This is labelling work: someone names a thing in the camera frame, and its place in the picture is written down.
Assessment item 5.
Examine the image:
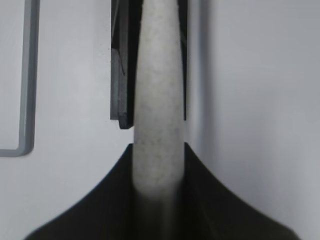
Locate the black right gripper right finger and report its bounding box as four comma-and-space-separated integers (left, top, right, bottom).
180, 143, 299, 240

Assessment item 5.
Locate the white grey-rimmed cutting board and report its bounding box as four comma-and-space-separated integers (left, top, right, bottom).
0, 0, 40, 158

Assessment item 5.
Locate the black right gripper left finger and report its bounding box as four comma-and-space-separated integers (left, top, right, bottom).
26, 144, 137, 240

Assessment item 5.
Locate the cleaver knife with white handle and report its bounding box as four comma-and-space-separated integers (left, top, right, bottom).
132, 0, 185, 240

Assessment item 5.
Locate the black knife stand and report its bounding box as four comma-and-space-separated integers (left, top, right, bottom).
110, 0, 188, 130

